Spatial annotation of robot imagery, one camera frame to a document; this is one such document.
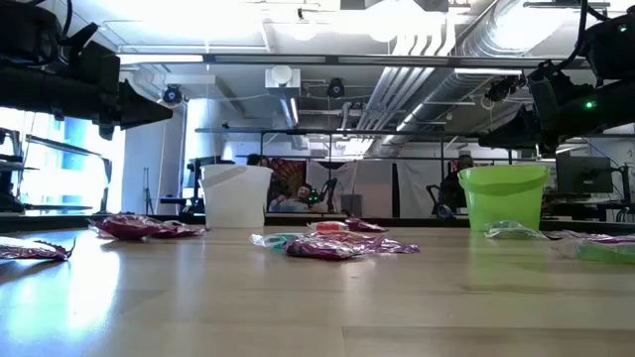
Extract teal candy in clear wrapper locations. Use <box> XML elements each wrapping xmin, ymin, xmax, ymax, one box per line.
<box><xmin>249</xmin><ymin>231</ymin><xmax>304</xmax><ymax>249</ymax></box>

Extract black track spotlight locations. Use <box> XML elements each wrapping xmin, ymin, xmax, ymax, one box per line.
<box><xmin>483</xmin><ymin>73</ymin><xmax>527</xmax><ymax>104</ymax></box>

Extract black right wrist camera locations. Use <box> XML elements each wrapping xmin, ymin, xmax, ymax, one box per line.
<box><xmin>525</xmin><ymin>59</ymin><xmax>596</xmax><ymax>100</ymax></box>

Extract black computer monitor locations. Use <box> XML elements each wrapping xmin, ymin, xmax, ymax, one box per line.
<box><xmin>555</xmin><ymin>156</ymin><xmax>615</xmax><ymax>195</ymax></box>

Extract black overhead beam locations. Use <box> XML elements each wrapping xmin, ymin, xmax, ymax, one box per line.
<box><xmin>117</xmin><ymin>53</ymin><xmax>591</xmax><ymax>69</ymax></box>

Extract red patterned tapestry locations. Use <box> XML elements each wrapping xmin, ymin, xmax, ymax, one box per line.
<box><xmin>267</xmin><ymin>158</ymin><xmax>308</xmax><ymax>212</ymax></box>

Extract black shelf rack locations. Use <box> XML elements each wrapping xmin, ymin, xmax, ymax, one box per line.
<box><xmin>0</xmin><ymin>126</ymin><xmax>114</xmax><ymax>215</ymax></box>

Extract ceiling light strip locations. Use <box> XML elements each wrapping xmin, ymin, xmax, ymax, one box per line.
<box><xmin>118</xmin><ymin>53</ymin><xmax>205</xmax><ymax>65</ymax></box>
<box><xmin>453</xmin><ymin>66</ymin><xmax>525</xmax><ymax>76</ymax></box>

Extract white plastic bucket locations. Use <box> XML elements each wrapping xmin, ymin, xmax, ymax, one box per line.
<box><xmin>197</xmin><ymin>164</ymin><xmax>274</xmax><ymax>229</ymax></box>

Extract black round ceiling camera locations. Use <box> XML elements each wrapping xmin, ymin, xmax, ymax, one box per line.
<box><xmin>161</xmin><ymin>83</ymin><xmax>186</xmax><ymax>107</ymax></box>
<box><xmin>325</xmin><ymin>76</ymin><xmax>347</xmax><ymax>99</ymax></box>

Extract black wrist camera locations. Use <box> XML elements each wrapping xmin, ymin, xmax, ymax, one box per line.
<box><xmin>78</xmin><ymin>41</ymin><xmax>121</xmax><ymax>85</ymax></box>
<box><xmin>525</xmin><ymin>59</ymin><xmax>596</xmax><ymax>100</ymax></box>

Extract white cloth partition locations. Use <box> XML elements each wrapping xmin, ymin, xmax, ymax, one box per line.
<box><xmin>306</xmin><ymin>159</ymin><xmax>462</xmax><ymax>218</ymax></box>

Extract black office chair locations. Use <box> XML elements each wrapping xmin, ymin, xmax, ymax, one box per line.
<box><xmin>425</xmin><ymin>183</ymin><xmax>455</xmax><ymax>219</ymax></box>

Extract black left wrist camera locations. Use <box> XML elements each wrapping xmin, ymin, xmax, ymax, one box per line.
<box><xmin>78</xmin><ymin>41</ymin><xmax>121</xmax><ymax>85</ymax></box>

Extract person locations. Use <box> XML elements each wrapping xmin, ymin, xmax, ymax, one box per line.
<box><xmin>267</xmin><ymin>182</ymin><xmax>323</xmax><ymax>214</ymax></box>
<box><xmin>245</xmin><ymin>152</ymin><xmax>272</xmax><ymax>169</ymax></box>
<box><xmin>436</xmin><ymin>153</ymin><xmax>475</xmax><ymax>217</ymax></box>

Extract green candy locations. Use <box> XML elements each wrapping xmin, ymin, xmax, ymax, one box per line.
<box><xmin>553</xmin><ymin>237</ymin><xmax>635</xmax><ymax>266</ymax></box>
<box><xmin>483</xmin><ymin>219</ymin><xmax>547</xmax><ymax>242</ymax></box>

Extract black tripod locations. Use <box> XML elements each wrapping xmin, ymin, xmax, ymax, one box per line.
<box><xmin>142</xmin><ymin>167</ymin><xmax>155</xmax><ymax>215</ymax></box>

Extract black metal rack frame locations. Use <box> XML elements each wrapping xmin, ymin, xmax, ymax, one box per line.
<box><xmin>195</xmin><ymin>127</ymin><xmax>635</xmax><ymax>165</ymax></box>

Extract green plastic bucket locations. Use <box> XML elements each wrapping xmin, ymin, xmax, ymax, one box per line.
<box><xmin>457</xmin><ymin>164</ymin><xmax>552</xmax><ymax>233</ymax></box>

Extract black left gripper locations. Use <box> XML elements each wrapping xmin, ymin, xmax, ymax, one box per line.
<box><xmin>62</xmin><ymin>68</ymin><xmax>174</xmax><ymax>141</ymax></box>

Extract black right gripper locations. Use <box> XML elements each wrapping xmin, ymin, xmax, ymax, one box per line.
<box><xmin>478</xmin><ymin>93</ymin><xmax>596</xmax><ymax>155</ymax></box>

